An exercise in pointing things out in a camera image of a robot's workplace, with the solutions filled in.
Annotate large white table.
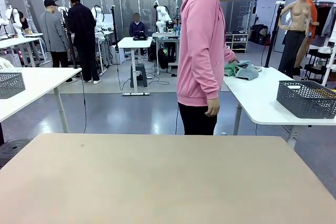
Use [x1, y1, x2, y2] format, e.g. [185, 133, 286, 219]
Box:
[223, 66, 336, 148]
[0, 67, 82, 133]

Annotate person's left forearm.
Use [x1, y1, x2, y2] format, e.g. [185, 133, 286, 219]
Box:
[224, 43, 237, 63]

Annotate grey woven plastic basket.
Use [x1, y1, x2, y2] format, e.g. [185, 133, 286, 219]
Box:
[276, 80, 336, 119]
[0, 72, 26, 100]

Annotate black hanging garment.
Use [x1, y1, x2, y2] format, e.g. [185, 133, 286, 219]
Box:
[316, 5, 332, 38]

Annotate beige striped cushion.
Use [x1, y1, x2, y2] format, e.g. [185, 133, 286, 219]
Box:
[0, 57, 13, 72]

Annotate small white standing desk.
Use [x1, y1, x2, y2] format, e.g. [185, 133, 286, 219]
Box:
[117, 37, 153, 96]

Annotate black bags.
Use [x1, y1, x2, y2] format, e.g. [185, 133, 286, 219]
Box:
[250, 24, 269, 46]

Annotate man in black clothes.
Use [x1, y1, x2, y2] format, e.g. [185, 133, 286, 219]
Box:
[65, 0, 102, 85]

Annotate grey hanging garment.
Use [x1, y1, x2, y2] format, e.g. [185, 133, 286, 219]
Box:
[321, 11, 336, 38]

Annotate black camera stand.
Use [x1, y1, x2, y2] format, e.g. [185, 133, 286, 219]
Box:
[110, 5, 120, 65]

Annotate long white desk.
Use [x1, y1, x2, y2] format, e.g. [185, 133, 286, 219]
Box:
[0, 33, 45, 68]

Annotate seated person in navy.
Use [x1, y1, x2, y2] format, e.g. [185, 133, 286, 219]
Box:
[129, 13, 146, 38]

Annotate person in pink hoodie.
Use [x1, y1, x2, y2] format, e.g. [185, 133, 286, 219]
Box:
[176, 0, 255, 136]

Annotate thin black hanging cable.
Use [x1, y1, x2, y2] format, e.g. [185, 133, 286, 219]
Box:
[80, 70, 88, 133]

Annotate man in grey jacket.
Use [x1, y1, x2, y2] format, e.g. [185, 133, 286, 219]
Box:
[39, 0, 71, 69]

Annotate black computer tower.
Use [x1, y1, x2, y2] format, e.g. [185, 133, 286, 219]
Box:
[158, 47, 170, 69]

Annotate black tripod pole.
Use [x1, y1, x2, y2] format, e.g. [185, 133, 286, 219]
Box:
[60, 8, 78, 69]

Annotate white shoe rack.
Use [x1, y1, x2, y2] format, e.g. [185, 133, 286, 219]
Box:
[225, 33, 249, 54]

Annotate mannequin with orange shirt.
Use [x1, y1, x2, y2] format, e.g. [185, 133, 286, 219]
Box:
[293, 0, 320, 69]

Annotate person's right hand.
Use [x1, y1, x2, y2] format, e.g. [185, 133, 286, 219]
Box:
[204, 97, 221, 117]

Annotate bare mannequin with black trousers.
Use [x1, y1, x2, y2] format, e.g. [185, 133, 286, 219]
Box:
[278, 0, 313, 79]

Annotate white metal rack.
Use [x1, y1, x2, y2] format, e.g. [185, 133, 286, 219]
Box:
[321, 39, 336, 88]

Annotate seated person in grey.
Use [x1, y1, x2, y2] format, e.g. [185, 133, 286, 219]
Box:
[19, 16, 40, 36]

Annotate person's right forearm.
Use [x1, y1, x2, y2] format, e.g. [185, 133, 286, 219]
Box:
[194, 58, 221, 101]

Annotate white workbench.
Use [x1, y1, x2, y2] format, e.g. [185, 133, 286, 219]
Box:
[152, 31, 182, 75]

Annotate black utility cart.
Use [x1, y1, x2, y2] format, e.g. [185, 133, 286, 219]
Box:
[304, 48, 330, 88]

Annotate black stand with white top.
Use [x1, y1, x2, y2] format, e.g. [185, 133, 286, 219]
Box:
[264, 1, 286, 69]

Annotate grey step stool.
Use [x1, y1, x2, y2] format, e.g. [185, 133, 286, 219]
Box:
[130, 63, 148, 88]

